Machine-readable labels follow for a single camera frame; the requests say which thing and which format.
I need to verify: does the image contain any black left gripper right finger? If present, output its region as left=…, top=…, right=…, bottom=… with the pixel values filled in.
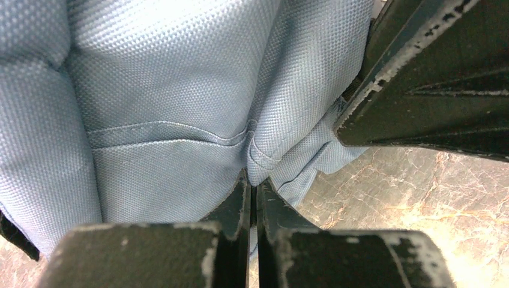
left=256, top=179, right=454, bottom=287

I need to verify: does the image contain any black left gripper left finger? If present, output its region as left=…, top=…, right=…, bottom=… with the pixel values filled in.
left=38, top=170, right=251, bottom=287

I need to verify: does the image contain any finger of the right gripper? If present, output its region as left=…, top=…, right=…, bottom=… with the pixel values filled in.
left=335, top=1, right=508, bottom=162

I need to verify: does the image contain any blue fabric backpack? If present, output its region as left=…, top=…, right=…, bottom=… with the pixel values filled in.
left=1, top=1, right=373, bottom=256

